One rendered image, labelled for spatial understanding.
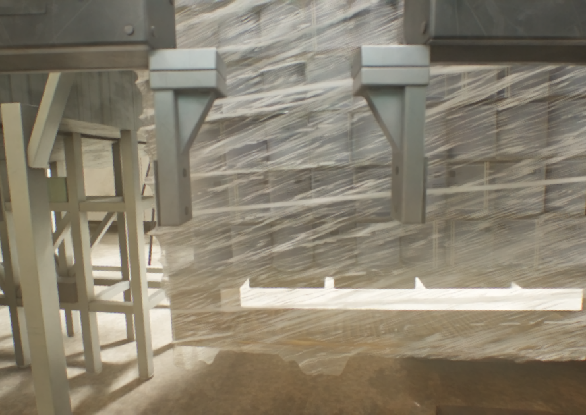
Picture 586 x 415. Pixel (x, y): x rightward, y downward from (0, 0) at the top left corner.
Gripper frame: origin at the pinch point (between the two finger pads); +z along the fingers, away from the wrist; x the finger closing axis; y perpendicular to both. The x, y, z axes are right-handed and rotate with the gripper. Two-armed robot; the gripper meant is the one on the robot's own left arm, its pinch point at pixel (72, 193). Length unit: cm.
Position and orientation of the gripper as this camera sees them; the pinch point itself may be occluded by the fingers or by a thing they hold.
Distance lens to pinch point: 25.3
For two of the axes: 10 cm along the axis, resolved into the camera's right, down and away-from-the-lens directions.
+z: 0.1, 9.9, 1.2
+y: 0.1, -1.2, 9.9
